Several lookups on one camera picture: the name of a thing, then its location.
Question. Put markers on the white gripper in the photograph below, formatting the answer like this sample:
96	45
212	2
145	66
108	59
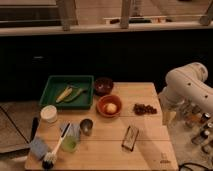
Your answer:
169	101

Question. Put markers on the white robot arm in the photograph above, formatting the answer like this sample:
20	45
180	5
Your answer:
186	91

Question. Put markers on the small metal cup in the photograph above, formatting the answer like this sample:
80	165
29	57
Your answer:
86	126

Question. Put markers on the green translucent cup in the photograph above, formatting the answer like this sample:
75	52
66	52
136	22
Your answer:
69	144

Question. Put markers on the spice bottle rack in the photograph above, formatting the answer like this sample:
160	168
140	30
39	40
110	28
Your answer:
199	122

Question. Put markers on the bunch of dark grapes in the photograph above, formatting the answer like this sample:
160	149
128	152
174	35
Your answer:
141	109

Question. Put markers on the yellow round fruit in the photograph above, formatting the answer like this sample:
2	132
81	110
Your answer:
110	108

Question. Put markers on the orange bowl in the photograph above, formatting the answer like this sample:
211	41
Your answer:
100	106

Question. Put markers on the dark brown bowl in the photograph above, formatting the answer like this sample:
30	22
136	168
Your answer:
103	86

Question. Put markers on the grey cloth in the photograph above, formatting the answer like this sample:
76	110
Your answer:
73	131

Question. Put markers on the yellow peeler in tray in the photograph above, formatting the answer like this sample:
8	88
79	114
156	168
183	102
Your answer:
64	94

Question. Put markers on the green plastic tray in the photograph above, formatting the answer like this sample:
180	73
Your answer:
56	84

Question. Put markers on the white dish brush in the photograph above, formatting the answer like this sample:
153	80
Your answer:
50	157

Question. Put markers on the blue sponge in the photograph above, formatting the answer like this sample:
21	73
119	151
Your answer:
38	147

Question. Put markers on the black handle tool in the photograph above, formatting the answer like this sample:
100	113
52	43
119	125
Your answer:
34	127

